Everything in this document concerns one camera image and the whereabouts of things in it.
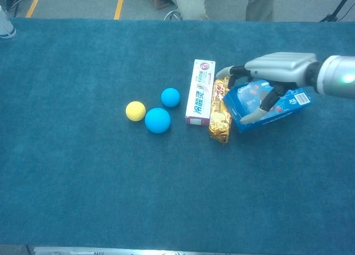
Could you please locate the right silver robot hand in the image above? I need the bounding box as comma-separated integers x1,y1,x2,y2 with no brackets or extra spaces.
215,52,320,125

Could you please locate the blue Oreo cookie box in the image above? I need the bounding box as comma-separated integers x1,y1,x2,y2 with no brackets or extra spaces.
222,79,313,134

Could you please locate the small blue foam ball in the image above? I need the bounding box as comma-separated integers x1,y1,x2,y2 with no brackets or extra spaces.
160,88,181,108

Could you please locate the large blue foam ball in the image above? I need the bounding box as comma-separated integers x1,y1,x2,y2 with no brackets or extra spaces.
144,107,171,134

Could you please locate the yellow foam ball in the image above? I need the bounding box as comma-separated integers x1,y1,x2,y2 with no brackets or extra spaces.
125,101,146,122

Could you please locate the gold foil snack packet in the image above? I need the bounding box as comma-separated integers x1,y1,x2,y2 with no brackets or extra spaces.
207,75,233,144

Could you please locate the black tripod stand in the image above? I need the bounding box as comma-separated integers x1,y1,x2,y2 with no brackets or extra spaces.
319,0,355,23

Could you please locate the white toothpaste box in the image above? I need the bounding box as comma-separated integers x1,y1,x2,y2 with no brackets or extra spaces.
185,59,216,128

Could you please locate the seated person in khaki trousers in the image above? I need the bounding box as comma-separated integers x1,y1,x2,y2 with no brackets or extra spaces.
166,0,277,22

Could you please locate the black stool with chrome base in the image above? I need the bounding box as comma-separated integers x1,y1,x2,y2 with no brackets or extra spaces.
164,9,184,21

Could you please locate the yellow floor tape stripe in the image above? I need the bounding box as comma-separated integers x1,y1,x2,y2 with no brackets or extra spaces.
113,0,125,21

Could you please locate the teal carpet table cover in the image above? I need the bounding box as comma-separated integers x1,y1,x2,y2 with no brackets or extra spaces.
0,18,355,252

